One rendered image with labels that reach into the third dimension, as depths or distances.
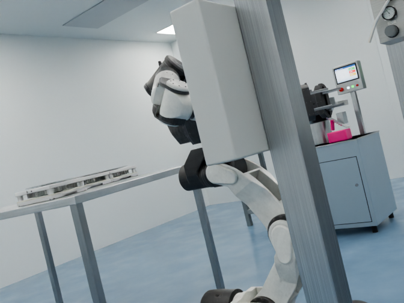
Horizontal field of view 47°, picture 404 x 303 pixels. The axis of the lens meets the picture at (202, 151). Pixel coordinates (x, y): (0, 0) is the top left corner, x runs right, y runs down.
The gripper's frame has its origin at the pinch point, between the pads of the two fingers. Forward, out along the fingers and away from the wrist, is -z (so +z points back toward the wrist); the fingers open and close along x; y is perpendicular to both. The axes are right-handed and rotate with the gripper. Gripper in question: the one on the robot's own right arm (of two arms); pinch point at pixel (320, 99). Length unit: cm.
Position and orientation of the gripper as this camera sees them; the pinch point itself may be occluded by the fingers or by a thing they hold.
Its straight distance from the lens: 156.0
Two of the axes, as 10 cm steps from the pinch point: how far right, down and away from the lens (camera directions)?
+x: 2.3, 9.7, 0.0
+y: -0.7, 0.2, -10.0
